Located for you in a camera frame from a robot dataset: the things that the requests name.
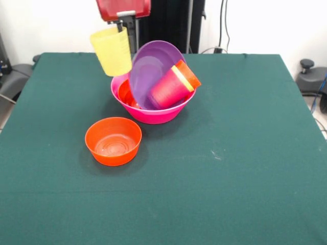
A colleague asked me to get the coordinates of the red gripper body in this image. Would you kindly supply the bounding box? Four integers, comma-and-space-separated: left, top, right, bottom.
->
96, 0, 153, 22

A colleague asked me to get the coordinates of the pale yellow cup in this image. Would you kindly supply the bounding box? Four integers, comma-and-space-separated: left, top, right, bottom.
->
89, 26, 133, 78

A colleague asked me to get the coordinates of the purple bowl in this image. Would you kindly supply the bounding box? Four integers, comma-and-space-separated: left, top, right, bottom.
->
129, 40, 186, 110

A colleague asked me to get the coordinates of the large orange bowl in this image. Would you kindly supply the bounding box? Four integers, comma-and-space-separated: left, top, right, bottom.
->
118, 79, 192, 110

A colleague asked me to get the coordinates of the bright yellow cup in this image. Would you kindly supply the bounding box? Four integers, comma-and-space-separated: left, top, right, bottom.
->
171, 65, 195, 93

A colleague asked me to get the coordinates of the purple cup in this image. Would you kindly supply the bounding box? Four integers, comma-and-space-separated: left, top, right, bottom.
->
148, 68, 192, 110

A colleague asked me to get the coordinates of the small pink-red bowl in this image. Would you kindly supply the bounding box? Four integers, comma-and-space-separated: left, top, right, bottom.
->
129, 98, 144, 110

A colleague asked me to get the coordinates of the orange cup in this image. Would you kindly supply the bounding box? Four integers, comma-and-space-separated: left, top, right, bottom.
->
176, 59, 202, 89

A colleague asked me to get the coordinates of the large pink bowl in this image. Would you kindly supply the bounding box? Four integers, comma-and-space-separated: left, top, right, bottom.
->
110, 73, 197, 125

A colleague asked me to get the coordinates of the small orange bowl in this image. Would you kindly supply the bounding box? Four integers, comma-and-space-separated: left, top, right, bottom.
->
84, 116, 143, 167

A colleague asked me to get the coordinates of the dark green tablecloth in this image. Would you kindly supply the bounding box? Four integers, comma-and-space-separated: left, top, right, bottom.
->
0, 52, 327, 245

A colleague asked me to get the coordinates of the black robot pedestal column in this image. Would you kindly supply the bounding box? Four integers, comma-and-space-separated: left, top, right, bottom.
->
132, 0, 206, 54

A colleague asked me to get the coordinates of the black hanging cable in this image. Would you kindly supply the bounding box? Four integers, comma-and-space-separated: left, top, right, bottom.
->
219, 0, 232, 53

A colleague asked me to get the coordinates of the black pedestal foot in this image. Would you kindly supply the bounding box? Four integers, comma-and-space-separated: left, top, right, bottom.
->
0, 63, 35, 108
296, 58, 327, 95

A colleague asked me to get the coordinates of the tangle of floor cables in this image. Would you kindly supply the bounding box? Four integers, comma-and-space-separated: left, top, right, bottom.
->
309, 73, 327, 133

